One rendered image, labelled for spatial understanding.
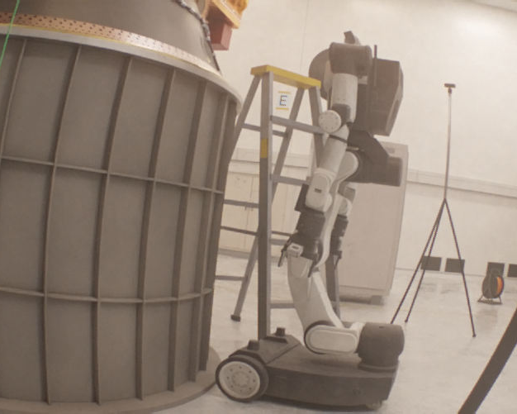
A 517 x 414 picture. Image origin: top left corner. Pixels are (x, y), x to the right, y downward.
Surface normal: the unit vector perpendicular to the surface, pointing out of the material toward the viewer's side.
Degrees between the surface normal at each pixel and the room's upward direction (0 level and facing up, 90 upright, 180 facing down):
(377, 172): 113
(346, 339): 90
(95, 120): 90
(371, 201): 90
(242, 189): 90
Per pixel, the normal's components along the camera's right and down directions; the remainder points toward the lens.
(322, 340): -0.29, -0.06
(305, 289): -0.32, 0.36
